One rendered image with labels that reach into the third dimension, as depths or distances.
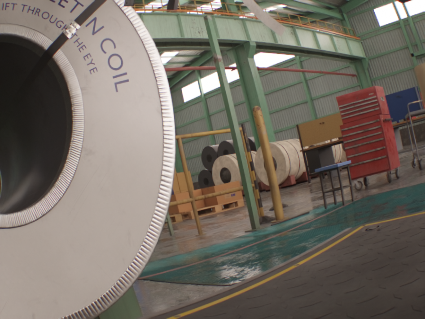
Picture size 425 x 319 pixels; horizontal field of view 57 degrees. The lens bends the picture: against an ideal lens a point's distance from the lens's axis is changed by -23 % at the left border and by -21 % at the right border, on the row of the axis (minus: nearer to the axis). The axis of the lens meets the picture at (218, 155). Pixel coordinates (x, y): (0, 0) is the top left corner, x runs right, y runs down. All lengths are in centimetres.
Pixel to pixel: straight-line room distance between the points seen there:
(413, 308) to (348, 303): 9
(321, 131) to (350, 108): 525
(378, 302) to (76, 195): 93
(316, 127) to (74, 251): 1029
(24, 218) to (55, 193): 13
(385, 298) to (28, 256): 91
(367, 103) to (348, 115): 36
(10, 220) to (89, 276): 27
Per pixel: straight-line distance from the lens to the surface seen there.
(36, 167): 158
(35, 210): 115
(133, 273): 126
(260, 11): 157
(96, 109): 127
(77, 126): 123
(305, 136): 1149
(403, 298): 41
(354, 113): 595
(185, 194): 912
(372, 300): 42
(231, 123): 459
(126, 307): 147
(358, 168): 583
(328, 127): 1102
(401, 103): 985
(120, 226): 125
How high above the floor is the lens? 50
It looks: 3 degrees up
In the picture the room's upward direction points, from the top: 12 degrees counter-clockwise
